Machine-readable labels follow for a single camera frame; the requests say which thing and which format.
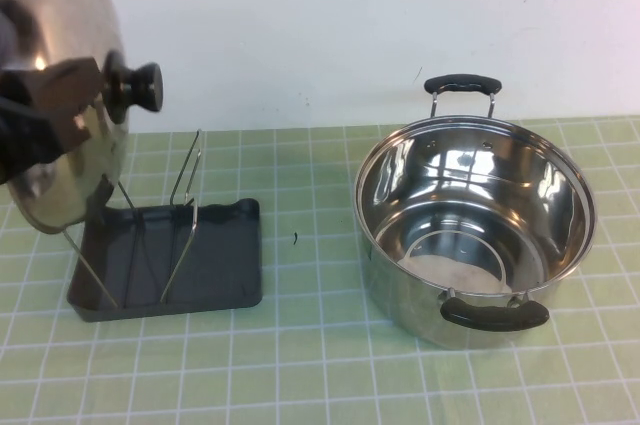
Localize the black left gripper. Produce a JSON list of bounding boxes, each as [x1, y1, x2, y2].
[[0, 98, 64, 187]]

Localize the steel pot lid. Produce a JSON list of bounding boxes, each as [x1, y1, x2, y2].
[[0, 0, 165, 236]]

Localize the green gridded table mat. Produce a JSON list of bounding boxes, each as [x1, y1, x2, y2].
[[0, 114, 640, 425]]

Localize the wire lid rack, black tray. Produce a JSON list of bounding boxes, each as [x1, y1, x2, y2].
[[66, 128, 265, 322]]

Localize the stainless steel pot, black handles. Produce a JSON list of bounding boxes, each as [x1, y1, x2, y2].
[[353, 73, 599, 350]]

